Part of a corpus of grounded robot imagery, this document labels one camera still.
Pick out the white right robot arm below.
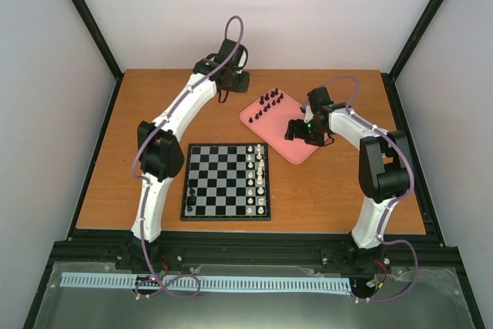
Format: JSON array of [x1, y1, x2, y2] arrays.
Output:
[[284, 86, 414, 249]]

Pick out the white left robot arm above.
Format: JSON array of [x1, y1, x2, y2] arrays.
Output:
[[131, 39, 250, 270]]

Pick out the pink plastic tray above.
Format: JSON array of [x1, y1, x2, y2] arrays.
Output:
[[239, 88, 317, 164]]

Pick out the black and white chessboard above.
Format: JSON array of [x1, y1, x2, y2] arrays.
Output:
[[181, 143, 271, 221]]

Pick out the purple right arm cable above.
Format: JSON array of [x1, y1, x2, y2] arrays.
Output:
[[319, 74, 420, 304]]

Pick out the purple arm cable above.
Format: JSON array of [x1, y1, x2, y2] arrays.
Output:
[[131, 15, 201, 299], [319, 74, 420, 304]]

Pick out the light blue cable duct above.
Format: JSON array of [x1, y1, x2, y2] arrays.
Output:
[[59, 272, 351, 295]]

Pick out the black aluminium frame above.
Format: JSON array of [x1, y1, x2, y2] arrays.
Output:
[[24, 0, 485, 328]]

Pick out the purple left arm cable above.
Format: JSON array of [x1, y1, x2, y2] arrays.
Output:
[[131, 15, 201, 299]]

